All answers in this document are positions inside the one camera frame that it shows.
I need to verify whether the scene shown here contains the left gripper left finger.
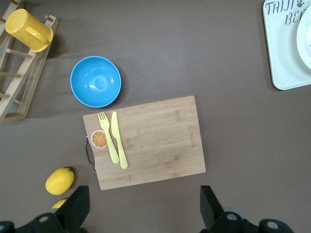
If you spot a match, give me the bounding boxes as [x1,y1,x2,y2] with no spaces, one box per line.
[17,185,91,233]

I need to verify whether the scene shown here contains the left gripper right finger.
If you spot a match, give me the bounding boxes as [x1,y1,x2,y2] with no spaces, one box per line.
[200,185,262,233]

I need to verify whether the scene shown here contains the white round plate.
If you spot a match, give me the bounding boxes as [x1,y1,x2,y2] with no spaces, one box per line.
[296,3,311,71]

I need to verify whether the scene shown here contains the yellow lemon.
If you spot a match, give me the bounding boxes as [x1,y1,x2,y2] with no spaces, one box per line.
[52,198,69,209]
[45,166,75,196]

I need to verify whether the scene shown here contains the orange slice toy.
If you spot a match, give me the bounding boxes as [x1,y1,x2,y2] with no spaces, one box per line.
[90,129,109,149]

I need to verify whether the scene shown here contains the yellow plastic fork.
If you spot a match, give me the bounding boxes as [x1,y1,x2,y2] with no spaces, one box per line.
[97,111,120,164]

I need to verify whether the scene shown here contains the yellow plastic knife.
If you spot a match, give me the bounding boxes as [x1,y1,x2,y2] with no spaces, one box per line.
[111,111,129,169]

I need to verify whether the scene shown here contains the bamboo cutting board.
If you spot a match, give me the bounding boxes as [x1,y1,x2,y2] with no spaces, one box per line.
[83,95,207,191]

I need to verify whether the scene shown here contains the blue bowl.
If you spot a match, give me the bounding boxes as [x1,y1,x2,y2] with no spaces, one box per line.
[70,55,122,108]

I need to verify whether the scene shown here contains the wooden mug rack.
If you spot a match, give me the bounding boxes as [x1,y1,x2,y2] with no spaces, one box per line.
[0,0,60,123]

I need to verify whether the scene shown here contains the cream tray with bear print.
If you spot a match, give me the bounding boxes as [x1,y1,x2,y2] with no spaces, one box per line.
[262,0,311,91]

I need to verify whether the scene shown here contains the yellow mug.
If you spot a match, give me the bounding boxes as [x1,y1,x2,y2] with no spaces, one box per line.
[4,8,54,53]

